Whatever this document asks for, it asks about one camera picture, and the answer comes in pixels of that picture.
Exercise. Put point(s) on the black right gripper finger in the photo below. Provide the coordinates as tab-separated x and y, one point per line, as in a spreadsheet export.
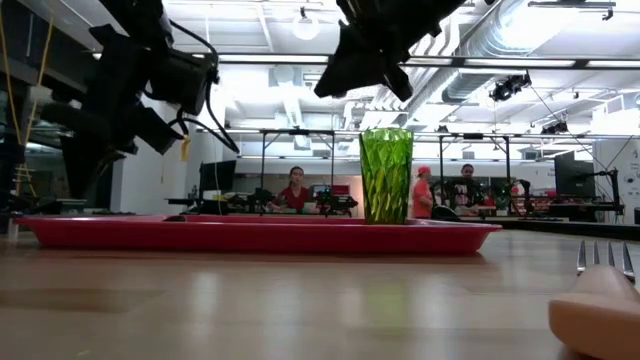
400	82
350	70

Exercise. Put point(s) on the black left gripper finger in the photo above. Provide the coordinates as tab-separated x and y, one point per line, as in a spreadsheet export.
157	130
90	165

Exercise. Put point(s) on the green faceted plastic cup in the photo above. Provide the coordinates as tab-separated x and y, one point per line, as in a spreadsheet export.
386	175

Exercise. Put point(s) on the red plastic tray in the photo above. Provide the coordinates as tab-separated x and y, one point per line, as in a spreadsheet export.
260	237

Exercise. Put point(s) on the round white ceiling lamp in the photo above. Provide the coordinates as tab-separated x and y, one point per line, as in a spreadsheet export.
306	27

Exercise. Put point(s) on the black computer monitor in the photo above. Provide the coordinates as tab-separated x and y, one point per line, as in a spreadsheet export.
218	175

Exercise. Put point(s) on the standing person with cap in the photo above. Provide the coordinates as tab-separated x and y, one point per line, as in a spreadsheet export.
422	195

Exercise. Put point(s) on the standing person behind station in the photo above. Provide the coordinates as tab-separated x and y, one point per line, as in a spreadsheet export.
466	185

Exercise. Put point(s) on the seated person in background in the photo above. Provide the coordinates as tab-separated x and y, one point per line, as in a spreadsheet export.
295	192

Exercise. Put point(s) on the large black monitor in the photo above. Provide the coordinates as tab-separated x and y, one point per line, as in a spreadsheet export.
574	175

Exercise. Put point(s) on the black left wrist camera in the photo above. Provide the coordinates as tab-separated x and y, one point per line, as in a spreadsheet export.
182	82

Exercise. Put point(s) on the black frame crossbar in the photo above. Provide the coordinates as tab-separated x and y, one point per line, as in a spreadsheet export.
450	62

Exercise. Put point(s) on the black background station frame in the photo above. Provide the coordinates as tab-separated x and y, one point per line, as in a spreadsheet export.
297	132
472	136

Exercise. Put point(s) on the silver ventilation duct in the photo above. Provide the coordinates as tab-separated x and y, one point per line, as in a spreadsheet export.
480	55

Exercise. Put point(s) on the black ceiling-mounted camera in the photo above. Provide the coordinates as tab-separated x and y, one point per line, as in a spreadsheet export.
510	87

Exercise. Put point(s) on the black table edge frame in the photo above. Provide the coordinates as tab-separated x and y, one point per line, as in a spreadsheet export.
575	227

